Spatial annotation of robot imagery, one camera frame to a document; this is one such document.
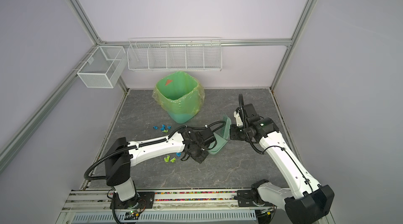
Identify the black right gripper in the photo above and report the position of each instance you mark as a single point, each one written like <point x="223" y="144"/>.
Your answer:
<point x="234" y="132"/>

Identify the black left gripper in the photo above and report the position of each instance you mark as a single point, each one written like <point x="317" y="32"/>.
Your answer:
<point x="201" y="158"/>

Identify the mint green dustpan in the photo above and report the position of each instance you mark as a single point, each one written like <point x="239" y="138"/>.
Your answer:
<point x="215" y="147"/>

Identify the mint green hand brush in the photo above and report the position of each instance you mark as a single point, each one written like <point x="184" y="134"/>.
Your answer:
<point x="226" y="128"/>

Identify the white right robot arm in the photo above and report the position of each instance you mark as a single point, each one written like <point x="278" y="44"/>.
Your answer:
<point x="305" y="201"/>

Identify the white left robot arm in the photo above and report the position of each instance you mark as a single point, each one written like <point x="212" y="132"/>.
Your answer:
<point x="115" y="167"/>

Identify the blue green scraps near bin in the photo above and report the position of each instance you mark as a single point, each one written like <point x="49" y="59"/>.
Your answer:
<point x="163" y="128"/>

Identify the lime green scrap pair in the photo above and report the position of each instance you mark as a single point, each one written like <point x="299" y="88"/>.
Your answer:
<point x="168" y="158"/>

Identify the green lined trash bin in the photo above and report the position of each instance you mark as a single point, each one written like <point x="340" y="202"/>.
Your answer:
<point x="180" y="95"/>

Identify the small white mesh basket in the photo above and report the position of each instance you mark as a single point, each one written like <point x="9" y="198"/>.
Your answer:
<point x="104" y="67"/>

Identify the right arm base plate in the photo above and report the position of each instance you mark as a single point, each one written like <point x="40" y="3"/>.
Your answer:
<point x="248" y="198"/>

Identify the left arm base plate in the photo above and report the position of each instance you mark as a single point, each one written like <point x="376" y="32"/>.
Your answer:
<point x="143" y="200"/>

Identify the long white wire basket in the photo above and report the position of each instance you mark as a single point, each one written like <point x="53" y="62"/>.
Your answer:
<point x="175" y="54"/>

